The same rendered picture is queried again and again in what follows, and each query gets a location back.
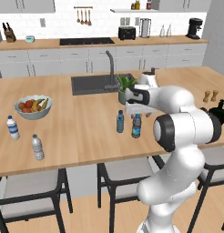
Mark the dark grey sink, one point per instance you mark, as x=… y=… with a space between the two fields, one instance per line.
x=89 y=84

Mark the white bottle with blue label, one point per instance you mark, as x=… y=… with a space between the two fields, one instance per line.
x=13 y=129

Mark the red jar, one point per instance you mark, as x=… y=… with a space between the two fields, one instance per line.
x=149 y=5

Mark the grey lower cupboard run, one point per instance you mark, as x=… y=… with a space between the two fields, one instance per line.
x=71 y=60

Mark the wooden salt shaker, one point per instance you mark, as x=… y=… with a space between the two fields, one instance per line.
x=206 y=97

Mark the wooden pepper shaker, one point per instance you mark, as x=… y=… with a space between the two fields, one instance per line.
x=214 y=96

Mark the blue plastic water bottle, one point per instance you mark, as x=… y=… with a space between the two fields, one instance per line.
x=120 y=123

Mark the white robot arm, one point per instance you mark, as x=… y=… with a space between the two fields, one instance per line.
x=180 y=133

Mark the wooden utensil rail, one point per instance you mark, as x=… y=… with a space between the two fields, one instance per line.
x=83 y=7

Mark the wooden knife block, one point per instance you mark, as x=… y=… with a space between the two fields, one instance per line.
x=9 y=34

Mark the clear glass bottle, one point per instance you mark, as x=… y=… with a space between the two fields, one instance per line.
x=169 y=31
x=162 y=32

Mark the grey double wall socket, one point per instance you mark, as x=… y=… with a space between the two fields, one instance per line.
x=125 y=21

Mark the black coffee machine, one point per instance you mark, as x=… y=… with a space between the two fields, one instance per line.
x=194 y=28

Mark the grey wall cupboard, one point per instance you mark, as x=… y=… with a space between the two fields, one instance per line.
x=25 y=5
x=185 y=5

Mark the black hob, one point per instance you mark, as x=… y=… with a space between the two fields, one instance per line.
x=86 y=41

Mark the dark bottle with blue label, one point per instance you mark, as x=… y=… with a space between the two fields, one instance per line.
x=136 y=129

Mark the grey tap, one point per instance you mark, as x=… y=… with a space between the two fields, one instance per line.
x=111 y=71

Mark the green potted plant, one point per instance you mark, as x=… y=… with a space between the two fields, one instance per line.
x=125 y=83

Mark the bowl of fruit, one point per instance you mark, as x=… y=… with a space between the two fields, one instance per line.
x=33 y=106

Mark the black toaster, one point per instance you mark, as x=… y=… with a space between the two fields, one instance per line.
x=127 y=33

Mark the clear plastic water bottle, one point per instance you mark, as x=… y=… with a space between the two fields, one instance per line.
x=38 y=149

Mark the black stool with grey seat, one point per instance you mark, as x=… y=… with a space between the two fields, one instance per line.
x=215 y=164
x=28 y=188
x=126 y=171

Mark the white wall shelf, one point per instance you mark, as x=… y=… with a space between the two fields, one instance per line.
x=133 y=10

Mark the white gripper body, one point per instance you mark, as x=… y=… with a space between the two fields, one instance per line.
x=140 y=108

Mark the hanging wooden utensil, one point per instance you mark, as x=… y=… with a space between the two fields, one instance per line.
x=82 y=17
x=78 y=16
x=89 y=18
x=85 y=17

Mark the yellow jar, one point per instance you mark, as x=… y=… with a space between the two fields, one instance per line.
x=137 y=5

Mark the small brown jar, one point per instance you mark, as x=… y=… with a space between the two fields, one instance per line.
x=133 y=6

